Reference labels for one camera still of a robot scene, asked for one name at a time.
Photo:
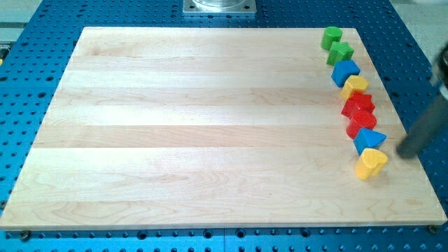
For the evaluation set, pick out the blue pentagon block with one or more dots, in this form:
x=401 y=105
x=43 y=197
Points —
x=343 y=70

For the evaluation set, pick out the yellow hexagon block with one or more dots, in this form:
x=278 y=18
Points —
x=354 y=84

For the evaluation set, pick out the red star block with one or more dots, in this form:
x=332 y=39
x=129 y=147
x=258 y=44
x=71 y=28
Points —
x=358 y=102

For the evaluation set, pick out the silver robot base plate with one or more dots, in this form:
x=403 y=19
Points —
x=219 y=6

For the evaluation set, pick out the green star block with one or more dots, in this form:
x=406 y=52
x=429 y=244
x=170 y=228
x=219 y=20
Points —
x=339 y=51

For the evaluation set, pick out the red cylinder block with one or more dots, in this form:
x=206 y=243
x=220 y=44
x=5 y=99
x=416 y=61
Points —
x=358 y=120

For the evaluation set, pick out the light wooden board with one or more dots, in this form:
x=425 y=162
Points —
x=153 y=128

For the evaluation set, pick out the blue perforated metal table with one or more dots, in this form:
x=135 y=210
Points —
x=38 y=58

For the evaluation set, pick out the yellow heart block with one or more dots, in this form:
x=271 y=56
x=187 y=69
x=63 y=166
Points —
x=370 y=163

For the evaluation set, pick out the green cylinder block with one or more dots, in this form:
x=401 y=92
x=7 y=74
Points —
x=330 y=34

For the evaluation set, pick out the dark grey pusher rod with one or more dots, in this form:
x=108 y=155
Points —
x=431 y=122

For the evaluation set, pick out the blue triangle block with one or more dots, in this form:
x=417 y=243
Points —
x=368 y=138

